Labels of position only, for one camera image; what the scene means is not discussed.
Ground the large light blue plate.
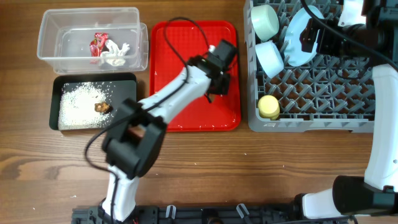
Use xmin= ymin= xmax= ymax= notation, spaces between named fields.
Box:
xmin=284 ymin=8 xmax=317 ymax=67

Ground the yellow cup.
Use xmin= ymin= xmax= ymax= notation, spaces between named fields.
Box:
xmin=257 ymin=95 xmax=280 ymax=120

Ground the small light blue bowl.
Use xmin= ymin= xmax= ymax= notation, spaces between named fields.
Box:
xmin=255 ymin=41 xmax=284 ymax=78

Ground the green bowl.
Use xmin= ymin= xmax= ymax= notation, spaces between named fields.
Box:
xmin=251 ymin=4 xmax=279 ymax=42

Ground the brown food scrap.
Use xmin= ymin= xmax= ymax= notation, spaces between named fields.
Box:
xmin=95 ymin=102 xmax=112 ymax=114

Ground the white rice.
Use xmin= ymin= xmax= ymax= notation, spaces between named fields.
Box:
xmin=58 ymin=82 xmax=112 ymax=131

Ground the red candy wrapper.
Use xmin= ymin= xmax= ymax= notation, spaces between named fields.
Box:
xmin=90 ymin=32 xmax=109 ymax=57

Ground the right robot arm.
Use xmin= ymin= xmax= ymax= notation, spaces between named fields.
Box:
xmin=292 ymin=0 xmax=397 ymax=222

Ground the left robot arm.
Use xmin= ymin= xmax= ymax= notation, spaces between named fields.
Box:
xmin=100 ymin=40 xmax=238 ymax=223

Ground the grey dishwasher rack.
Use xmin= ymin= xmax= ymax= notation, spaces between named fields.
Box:
xmin=243 ymin=1 xmax=375 ymax=133

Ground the clear plastic waste bin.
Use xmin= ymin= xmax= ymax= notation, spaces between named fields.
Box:
xmin=37 ymin=7 xmax=149 ymax=75

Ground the black waste tray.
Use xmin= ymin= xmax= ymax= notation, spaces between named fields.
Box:
xmin=49 ymin=73 xmax=136 ymax=131

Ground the red serving tray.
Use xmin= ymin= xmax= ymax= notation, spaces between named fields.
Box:
xmin=149 ymin=21 xmax=241 ymax=132

